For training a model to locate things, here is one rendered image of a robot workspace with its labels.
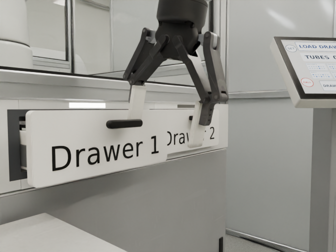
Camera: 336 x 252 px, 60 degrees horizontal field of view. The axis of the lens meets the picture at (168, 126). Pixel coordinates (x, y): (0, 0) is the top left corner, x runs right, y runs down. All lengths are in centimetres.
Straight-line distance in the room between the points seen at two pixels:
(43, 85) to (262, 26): 177
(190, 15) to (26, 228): 38
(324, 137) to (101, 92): 87
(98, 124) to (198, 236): 55
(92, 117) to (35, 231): 19
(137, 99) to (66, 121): 13
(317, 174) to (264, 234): 104
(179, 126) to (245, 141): 140
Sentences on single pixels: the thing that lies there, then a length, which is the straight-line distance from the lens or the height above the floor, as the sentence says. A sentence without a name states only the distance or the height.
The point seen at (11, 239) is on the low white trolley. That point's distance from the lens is 46.
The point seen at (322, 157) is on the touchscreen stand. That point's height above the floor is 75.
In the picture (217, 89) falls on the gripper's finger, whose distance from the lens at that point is 40.
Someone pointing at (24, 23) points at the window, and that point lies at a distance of 56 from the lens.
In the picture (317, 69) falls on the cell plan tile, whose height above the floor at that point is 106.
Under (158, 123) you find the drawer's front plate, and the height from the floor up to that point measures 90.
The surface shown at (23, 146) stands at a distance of 51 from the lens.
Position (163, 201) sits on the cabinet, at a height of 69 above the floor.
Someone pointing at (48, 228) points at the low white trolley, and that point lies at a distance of 47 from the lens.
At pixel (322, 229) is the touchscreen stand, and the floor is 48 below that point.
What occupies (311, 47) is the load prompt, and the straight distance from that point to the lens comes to 121.
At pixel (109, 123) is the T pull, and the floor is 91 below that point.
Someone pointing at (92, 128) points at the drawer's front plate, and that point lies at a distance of 49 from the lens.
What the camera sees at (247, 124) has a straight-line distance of 211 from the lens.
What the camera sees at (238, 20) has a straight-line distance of 223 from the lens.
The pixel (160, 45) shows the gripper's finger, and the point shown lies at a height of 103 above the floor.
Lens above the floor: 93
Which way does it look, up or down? 3 degrees down
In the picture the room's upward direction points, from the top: straight up
